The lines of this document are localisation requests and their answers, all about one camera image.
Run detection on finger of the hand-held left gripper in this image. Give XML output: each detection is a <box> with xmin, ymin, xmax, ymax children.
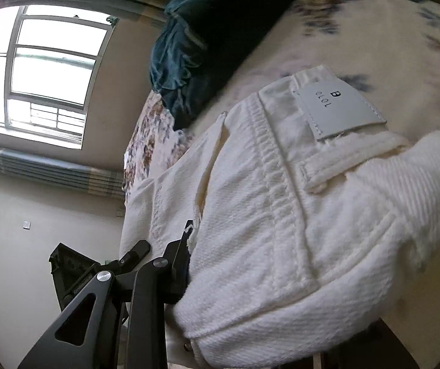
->
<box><xmin>118</xmin><ymin>240</ymin><xmax>151</xmax><ymax>273</ymax></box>
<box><xmin>49</xmin><ymin>242</ymin><xmax>118</xmax><ymax>309</ymax></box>

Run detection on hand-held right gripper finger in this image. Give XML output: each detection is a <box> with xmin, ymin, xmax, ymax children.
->
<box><xmin>17</xmin><ymin>220</ymin><xmax>194</xmax><ymax>369</ymax></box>

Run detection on white pants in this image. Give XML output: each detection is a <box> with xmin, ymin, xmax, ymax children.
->
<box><xmin>119</xmin><ymin>65</ymin><xmax>440</xmax><ymax>369</ymax></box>

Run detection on window with metal bars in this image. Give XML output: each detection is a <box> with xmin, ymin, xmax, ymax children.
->
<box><xmin>0</xmin><ymin>5</ymin><xmax>118</xmax><ymax>150</ymax></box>

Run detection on teal velvet blanket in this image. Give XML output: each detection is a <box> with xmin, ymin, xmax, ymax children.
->
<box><xmin>149</xmin><ymin>0</ymin><xmax>320</xmax><ymax>131</ymax></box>

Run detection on floral bedsheet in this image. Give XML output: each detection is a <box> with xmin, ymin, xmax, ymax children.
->
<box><xmin>122</xmin><ymin>0</ymin><xmax>440</xmax><ymax>216</ymax></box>

